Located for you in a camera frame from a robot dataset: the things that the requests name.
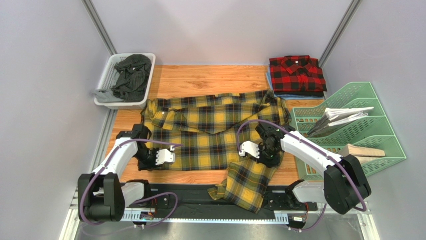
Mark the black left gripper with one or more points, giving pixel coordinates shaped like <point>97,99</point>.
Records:
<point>151,166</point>

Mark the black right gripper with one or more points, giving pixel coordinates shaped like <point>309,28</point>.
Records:
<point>266,159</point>

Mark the yellow black plaid shirt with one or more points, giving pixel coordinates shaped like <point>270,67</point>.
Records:
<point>208,130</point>

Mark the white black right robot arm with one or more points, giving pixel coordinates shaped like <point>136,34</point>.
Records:
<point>345,186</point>

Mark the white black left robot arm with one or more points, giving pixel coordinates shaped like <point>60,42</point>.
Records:
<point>101,196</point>

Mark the white paper stack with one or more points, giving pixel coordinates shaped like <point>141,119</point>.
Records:
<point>335,118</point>

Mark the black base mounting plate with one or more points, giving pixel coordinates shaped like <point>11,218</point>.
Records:
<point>194,202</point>

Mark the red black plaid folded shirt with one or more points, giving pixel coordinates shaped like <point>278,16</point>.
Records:
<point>297,74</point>

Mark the dark grey shirt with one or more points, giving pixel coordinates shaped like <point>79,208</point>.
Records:
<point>125,79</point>

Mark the wooden block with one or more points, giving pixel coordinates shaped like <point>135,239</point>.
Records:
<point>363,154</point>

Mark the white plastic laundry basket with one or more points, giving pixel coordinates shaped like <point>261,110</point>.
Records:
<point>129,106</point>

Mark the green plastic file organizer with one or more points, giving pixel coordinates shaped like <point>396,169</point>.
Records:
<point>373,131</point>

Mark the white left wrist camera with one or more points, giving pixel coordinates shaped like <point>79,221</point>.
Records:
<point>165,156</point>

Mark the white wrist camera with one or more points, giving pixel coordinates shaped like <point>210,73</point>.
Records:
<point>249,148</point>
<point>165,156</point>

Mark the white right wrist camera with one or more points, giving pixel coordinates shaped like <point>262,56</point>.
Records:
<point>249,148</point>

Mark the aluminium frame rail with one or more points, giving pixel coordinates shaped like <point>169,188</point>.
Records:
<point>206,135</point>

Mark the left aluminium corner post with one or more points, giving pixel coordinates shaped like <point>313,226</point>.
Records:
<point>100,27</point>

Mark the aluminium corner post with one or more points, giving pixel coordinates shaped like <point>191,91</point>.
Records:
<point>339,31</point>
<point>100,27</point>

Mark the right aluminium corner post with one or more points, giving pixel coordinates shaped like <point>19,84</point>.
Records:
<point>339,31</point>

